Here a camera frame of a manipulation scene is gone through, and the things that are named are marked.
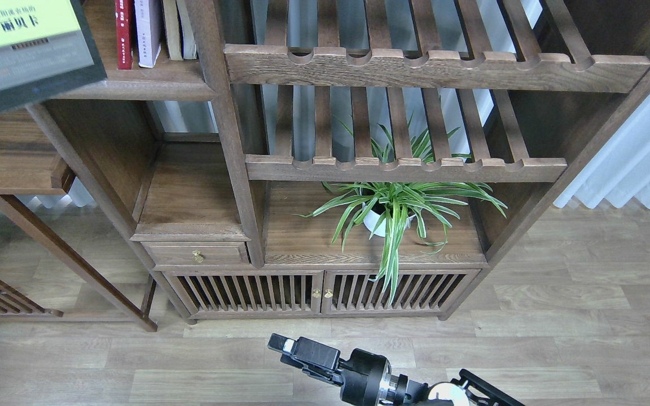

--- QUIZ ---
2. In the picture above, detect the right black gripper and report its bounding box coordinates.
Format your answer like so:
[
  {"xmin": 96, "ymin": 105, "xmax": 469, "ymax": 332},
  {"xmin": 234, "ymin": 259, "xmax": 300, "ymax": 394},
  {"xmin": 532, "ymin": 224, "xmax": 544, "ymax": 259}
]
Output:
[{"xmin": 267, "ymin": 333, "xmax": 390, "ymax": 405}]

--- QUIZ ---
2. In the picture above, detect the pale lilac cover book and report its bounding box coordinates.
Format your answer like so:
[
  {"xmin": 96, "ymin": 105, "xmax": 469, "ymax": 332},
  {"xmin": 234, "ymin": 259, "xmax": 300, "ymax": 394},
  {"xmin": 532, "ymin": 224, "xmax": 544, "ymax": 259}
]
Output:
[{"xmin": 134, "ymin": 0, "xmax": 163, "ymax": 68}]

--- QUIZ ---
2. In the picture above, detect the red cover book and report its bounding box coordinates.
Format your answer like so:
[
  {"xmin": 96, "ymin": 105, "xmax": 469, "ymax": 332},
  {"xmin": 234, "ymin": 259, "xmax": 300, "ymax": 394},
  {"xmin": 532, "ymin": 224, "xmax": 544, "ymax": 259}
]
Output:
[{"xmin": 115, "ymin": 0, "xmax": 134, "ymax": 70}]

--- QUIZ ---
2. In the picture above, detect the black and yellow book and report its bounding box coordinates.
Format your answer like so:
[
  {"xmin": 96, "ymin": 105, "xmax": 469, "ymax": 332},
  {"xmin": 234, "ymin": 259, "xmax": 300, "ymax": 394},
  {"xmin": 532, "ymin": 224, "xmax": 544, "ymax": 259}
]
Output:
[{"xmin": 0, "ymin": 1, "xmax": 107, "ymax": 113}]

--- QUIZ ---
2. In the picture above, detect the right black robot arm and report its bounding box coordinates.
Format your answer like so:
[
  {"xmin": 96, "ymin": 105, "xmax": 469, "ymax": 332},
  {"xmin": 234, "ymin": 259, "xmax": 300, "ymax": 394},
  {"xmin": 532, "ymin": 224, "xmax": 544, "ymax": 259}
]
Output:
[{"xmin": 267, "ymin": 333, "xmax": 522, "ymax": 405}]

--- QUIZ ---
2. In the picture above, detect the white plant pot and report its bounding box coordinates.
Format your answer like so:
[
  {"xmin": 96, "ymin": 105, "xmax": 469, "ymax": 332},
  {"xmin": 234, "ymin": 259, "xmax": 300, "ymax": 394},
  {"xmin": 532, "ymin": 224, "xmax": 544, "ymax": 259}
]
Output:
[{"xmin": 361, "ymin": 203, "xmax": 416, "ymax": 237}]

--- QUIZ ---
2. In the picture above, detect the brass drawer knob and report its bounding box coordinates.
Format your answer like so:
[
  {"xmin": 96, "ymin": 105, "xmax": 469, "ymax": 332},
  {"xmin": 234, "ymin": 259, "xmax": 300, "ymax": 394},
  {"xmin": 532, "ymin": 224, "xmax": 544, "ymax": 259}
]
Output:
[{"xmin": 192, "ymin": 251, "xmax": 205, "ymax": 264}]

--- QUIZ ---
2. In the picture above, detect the green spider plant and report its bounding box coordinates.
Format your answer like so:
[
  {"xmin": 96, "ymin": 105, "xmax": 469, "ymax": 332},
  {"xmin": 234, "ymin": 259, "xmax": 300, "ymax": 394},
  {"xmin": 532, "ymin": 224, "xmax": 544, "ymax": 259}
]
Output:
[{"xmin": 297, "ymin": 116, "xmax": 508, "ymax": 306}]

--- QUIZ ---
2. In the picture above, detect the dark wooden bookshelf cabinet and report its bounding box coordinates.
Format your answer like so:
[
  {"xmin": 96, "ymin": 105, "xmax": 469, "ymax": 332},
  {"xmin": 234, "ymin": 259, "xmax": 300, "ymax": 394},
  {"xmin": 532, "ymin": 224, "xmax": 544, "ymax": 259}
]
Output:
[{"xmin": 21, "ymin": 1, "xmax": 650, "ymax": 323}]

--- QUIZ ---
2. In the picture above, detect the white upright book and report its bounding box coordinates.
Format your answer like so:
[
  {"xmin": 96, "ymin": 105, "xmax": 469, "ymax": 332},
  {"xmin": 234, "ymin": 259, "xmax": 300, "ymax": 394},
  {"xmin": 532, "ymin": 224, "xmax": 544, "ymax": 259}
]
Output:
[{"xmin": 177, "ymin": 0, "xmax": 197, "ymax": 60}]

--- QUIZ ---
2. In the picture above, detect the wooden side table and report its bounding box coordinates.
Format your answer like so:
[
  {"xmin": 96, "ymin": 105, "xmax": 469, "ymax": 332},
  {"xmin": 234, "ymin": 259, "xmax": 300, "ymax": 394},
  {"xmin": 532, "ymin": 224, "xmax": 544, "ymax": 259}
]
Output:
[{"xmin": 0, "ymin": 111, "xmax": 157, "ymax": 332}]

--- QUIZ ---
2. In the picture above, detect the beige upright book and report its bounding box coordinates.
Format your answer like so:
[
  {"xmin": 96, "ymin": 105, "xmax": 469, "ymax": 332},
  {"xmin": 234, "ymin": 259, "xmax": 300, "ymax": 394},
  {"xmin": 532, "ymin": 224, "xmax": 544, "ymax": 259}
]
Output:
[{"xmin": 162, "ymin": 0, "xmax": 183, "ymax": 61}]

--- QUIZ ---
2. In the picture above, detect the white curtain right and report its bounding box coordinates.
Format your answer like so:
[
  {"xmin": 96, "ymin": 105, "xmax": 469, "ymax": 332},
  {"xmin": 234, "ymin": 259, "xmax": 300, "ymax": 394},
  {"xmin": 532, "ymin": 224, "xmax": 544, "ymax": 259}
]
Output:
[{"xmin": 554, "ymin": 94, "xmax": 650, "ymax": 209}]

